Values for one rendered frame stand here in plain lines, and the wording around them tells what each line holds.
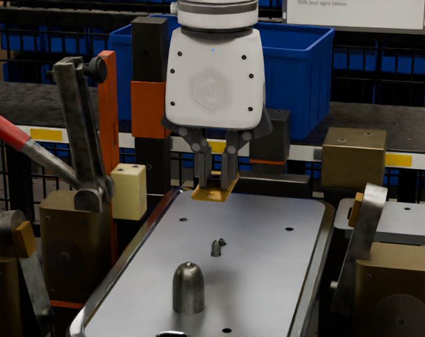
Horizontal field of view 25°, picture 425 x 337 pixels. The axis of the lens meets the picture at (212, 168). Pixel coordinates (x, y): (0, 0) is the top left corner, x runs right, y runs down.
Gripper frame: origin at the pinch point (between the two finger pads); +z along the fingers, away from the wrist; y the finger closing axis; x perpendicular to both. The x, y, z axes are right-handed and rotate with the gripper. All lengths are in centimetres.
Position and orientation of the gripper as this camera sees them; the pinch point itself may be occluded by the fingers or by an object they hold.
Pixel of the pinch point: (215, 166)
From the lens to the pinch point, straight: 105.8
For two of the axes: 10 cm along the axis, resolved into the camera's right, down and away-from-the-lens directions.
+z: 0.0, 9.4, 3.5
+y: 9.8, 0.8, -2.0
